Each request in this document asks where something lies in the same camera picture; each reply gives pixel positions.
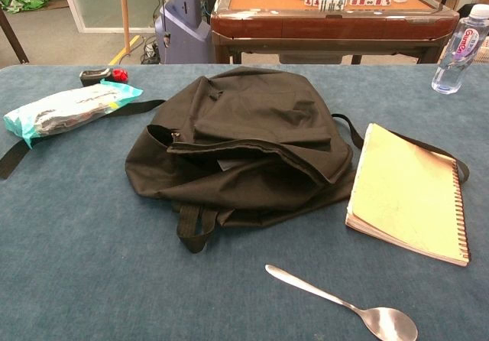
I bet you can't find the black fabric backpack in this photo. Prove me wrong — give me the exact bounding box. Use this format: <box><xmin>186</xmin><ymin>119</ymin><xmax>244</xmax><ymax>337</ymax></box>
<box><xmin>0</xmin><ymin>65</ymin><xmax>471</xmax><ymax>255</ymax></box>

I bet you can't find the small red object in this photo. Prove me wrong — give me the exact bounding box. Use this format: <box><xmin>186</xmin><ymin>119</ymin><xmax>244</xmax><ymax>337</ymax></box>
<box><xmin>111</xmin><ymin>67</ymin><xmax>130</xmax><ymax>85</ymax></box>

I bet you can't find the brown mahjong table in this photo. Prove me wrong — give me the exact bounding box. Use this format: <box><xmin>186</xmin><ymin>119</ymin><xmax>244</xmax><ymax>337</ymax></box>
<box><xmin>209</xmin><ymin>0</ymin><xmax>461</xmax><ymax>66</ymax></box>

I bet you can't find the tan spiral notebook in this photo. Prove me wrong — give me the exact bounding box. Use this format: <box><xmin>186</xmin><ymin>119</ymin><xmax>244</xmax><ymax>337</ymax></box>
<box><xmin>345</xmin><ymin>122</ymin><xmax>472</xmax><ymax>268</ymax></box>

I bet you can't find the small black key fob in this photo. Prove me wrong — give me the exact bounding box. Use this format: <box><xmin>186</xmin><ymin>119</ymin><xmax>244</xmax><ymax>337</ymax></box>
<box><xmin>79</xmin><ymin>67</ymin><xmax>113</xmax><ymax>88</ymax></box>

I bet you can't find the teal plastic snack packet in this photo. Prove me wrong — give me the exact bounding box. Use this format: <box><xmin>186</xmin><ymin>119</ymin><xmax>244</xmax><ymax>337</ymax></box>
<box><xmin>2</xmin><ymin>79</ymin><xmax>144</xmax><ymax>150</ymax></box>

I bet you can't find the blue table cloth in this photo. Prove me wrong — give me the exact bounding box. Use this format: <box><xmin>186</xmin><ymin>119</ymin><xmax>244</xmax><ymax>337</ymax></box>
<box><xmin>0</xmin><ymin>63</ymin><xmax>489</xmax><ymax>341</ymax></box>

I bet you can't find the wooden pole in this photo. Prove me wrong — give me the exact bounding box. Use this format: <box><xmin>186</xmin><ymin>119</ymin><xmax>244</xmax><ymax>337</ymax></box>
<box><xmin>118</xmin><ymin>0</ymin><xmax>133</xmax><ymax>57</ymax></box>

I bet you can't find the metal spoon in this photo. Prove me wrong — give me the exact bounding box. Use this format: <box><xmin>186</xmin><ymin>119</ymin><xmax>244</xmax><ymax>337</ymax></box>
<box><xmin>264</xmin><ymin>263</ymin><xmax>419</xmax><ymax>341</ymax></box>

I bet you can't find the clear plastic water bottle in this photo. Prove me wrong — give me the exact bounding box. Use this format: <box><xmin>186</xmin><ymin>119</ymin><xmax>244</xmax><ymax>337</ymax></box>
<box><xmin>431</xmin><ymin>3</ymin><xmax>489</xmax><ymax>96</ymax></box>

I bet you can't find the dark furniture leg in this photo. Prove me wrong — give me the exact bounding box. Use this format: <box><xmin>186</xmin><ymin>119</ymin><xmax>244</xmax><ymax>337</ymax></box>
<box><xmin>0</xmin><ymin>7</ymin><xmax>31</xmax><ymax>66</ymax></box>

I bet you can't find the blue-grey machine pedestal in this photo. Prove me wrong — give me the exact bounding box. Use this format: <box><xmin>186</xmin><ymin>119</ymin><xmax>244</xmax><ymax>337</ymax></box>
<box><xmin>154</xmin><ymin>0</ymin><xmax>214</xmax><ymax>65</ymax></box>

